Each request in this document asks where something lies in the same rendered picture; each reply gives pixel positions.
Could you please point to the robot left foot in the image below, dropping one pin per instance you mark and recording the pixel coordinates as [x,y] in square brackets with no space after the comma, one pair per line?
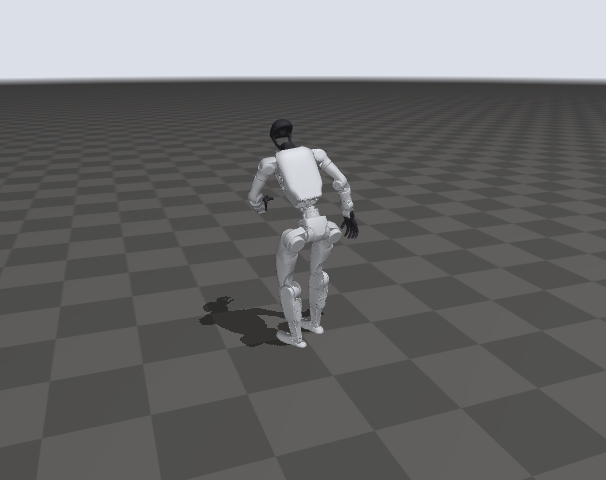
[287,338]

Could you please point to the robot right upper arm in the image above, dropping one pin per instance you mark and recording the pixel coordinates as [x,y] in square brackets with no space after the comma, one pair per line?
[330,169]

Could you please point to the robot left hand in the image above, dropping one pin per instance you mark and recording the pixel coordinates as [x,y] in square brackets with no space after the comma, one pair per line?
[266,200]

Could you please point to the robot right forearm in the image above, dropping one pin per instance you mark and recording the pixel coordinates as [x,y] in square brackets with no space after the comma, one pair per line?
[346,201]

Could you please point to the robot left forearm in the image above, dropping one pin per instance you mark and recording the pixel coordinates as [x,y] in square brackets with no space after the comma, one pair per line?
[260,207]

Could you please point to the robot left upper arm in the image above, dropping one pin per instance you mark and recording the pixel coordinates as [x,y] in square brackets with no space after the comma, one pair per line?
[267,167]

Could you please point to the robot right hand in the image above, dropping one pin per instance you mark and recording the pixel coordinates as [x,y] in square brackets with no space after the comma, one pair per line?
[350,222]

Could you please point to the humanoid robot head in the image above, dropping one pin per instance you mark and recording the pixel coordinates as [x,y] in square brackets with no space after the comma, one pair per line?
[282,128]

